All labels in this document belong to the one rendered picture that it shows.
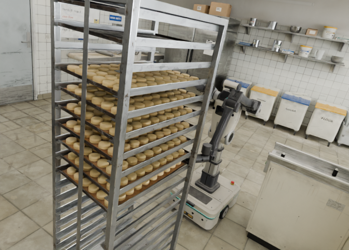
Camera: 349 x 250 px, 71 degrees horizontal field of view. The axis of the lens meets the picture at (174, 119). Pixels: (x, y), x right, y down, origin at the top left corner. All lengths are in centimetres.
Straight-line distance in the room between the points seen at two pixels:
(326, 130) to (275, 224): 352
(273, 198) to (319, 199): 34
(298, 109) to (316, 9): 207
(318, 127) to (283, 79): 134
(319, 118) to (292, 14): 228
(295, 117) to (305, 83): 91
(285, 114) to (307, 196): 355
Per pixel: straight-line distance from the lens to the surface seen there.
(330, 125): 568
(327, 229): 242
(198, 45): 119
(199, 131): 142
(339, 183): 223
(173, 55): 606
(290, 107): 563
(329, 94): 622
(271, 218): 246
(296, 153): 248
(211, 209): 241
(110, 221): 115
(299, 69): 618
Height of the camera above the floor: 176
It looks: 21 degrees down
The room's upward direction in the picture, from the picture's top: 10 degrees clockwise
